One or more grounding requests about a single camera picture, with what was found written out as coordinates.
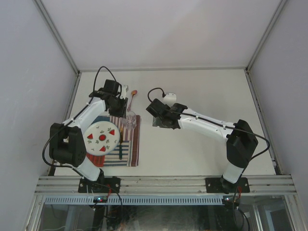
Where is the pink handled spoon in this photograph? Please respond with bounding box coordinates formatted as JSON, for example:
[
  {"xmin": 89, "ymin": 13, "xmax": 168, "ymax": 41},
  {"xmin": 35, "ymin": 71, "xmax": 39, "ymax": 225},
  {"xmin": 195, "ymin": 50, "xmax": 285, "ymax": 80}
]
[{"xmin": 127, "ymin": 90, "xmax": 138, "ymax": 113}]

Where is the clear drinking glass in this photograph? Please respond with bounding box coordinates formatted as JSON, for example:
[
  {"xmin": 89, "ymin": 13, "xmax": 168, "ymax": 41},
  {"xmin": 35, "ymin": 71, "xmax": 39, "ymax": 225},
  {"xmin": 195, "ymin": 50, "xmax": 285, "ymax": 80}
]
[{"xmin": 121, "ymin": 111, "xmax": 137, "ymax": 130}]

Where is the white watermelon pattern plate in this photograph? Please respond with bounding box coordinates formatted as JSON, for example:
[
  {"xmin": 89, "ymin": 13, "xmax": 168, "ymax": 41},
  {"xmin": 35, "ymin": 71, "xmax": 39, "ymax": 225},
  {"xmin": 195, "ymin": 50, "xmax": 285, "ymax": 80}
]
[{"xmin": 83, "ymin": 121, "xmax": 120, "ymax": 156}]

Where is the striped patchwork placemat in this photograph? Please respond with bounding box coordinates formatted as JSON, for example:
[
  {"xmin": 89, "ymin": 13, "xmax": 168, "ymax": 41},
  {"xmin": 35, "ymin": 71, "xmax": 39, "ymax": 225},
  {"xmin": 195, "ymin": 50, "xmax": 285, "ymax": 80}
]
[{"xmin": 87, "ymin": 115, "xmax": 141, "ymax": 167}]

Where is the gold knife green handle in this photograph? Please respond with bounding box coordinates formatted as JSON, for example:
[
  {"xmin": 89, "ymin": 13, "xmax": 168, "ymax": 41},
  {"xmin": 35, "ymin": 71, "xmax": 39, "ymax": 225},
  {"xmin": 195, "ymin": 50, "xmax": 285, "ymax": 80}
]
[{"xmin": 119, "ymin": 127, "xmax": 124, "ymax": 160}]

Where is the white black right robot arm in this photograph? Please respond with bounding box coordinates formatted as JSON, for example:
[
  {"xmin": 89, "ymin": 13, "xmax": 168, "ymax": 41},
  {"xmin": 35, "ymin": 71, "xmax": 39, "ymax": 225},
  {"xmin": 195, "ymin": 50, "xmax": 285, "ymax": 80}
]
[{"xmin": 146, "ymin": 99, "xmax": 258, "ymax": 193}]

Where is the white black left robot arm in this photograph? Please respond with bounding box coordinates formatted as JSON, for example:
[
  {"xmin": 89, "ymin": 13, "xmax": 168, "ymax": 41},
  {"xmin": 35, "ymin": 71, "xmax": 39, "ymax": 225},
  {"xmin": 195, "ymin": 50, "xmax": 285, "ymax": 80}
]
[{"xmin": 42, "ymin": 79, "xmax": 128, "ymax": 193}]

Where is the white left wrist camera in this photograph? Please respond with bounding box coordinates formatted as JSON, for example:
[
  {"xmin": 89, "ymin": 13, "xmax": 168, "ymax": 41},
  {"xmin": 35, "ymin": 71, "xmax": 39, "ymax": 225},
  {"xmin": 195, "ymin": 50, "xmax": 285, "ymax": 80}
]
[{"xmin": 120, "ymin": 85, "xmax": 128, "ymax": 99}]

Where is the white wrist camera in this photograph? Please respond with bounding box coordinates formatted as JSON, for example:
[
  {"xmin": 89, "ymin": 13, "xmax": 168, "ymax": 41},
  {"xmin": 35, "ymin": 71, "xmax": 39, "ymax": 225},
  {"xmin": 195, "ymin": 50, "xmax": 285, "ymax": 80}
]
[
  {"xmin": 120, "ymin": 85, "xmax": 128, "ymax": 99},
  {"xmin": 163, "ymin": 92, "xmax": 177, "ymax": 107}
]

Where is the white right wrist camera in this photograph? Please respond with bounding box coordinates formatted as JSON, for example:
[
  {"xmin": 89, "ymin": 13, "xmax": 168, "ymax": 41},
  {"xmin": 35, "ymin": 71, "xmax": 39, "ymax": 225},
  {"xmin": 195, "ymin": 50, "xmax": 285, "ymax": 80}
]
[{"xmin": 163, "ymin": 92, "xmax": 177, "ymax": 107}]

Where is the black left camera cable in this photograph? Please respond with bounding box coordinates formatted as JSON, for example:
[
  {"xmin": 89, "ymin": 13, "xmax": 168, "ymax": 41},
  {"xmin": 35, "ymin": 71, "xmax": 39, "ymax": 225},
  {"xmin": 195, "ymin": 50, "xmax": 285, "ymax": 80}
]
[{"xmin": 42, "ymin": 66, "xmax": 118, "ymax": 169}]

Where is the black camera cable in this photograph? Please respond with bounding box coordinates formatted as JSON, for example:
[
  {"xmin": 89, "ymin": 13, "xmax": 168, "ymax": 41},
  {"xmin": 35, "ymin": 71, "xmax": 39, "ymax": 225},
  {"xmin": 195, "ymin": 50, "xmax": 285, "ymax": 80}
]
[
  {"xmin": 42, "ymin": 66, "xmax": 118, "ymax": 169},
  {"xmin": 147, "ymin": 87, "xmax": 270, "ymax": 200}
]

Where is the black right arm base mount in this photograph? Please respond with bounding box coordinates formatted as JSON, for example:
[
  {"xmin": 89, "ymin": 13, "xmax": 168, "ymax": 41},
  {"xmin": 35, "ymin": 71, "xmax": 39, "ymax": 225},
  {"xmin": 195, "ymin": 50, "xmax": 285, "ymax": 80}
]
[{"xmin": 205, "ymin": 177, "xmax": 250, "ymax": 194}]

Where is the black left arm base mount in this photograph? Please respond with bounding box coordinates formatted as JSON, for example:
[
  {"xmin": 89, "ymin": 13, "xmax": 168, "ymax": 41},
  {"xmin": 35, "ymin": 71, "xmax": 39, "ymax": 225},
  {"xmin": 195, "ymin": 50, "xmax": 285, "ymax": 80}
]
[{"xmin": 78, "ymin": 177, "xmax": 121, "ymax": 193}]

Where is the black right camera cable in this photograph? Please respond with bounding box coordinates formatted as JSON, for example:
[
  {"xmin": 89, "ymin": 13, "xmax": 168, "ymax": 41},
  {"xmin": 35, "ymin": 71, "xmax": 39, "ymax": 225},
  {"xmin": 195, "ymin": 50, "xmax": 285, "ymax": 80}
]
[{"xmin": 147, "ymin": 87, "xmax": 270, "ymax": 200}]

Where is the grey slotted cable duct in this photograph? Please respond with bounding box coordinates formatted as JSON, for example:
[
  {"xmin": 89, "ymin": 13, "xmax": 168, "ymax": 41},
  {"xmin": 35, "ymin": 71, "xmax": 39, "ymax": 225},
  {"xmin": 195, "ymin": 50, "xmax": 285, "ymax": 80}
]
[{"xmin": 44, "ymin": 195, "xmax": 224, "ymax": 205}]

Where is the aluminium front rail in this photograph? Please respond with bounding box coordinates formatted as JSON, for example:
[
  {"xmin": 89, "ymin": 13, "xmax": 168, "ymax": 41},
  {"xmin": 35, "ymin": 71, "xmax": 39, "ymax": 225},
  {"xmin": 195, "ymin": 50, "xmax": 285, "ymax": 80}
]
[{"xmin": 35, "ymin": 175, "xmax": 296, "ymax": 195}]

